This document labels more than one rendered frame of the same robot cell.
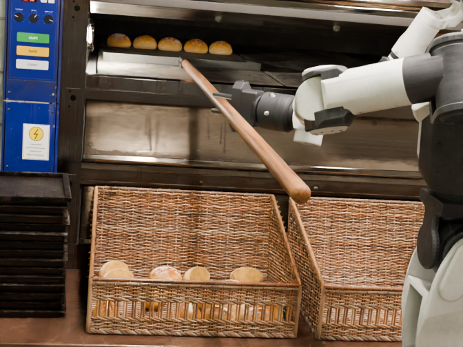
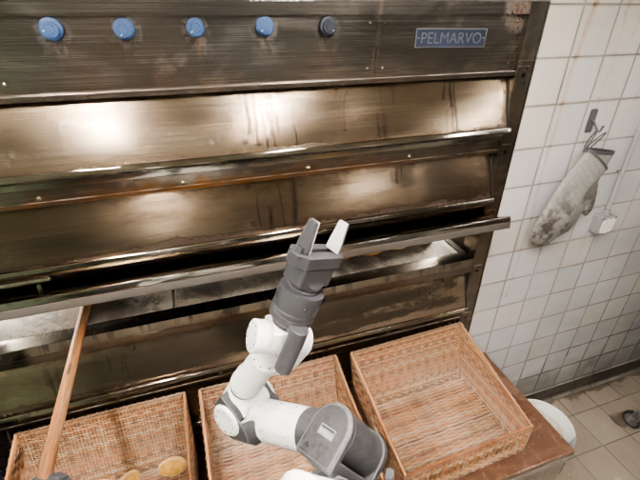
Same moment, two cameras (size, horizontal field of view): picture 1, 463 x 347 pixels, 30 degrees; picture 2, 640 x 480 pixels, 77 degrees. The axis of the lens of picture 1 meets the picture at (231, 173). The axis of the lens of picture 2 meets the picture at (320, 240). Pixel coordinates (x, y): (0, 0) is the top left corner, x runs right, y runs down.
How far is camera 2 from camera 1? 1.70 m
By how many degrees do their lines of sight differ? 19
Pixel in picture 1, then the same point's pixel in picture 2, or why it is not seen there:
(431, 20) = (262, 372)
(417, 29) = (250, 378)
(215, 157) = (121, 384)
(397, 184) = not seen: hidden behind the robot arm
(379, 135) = not seen: hidden behind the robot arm
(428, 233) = not seen: outside the picture
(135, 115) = (31, 371)
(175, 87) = (59, 346)
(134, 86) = (16, 356)
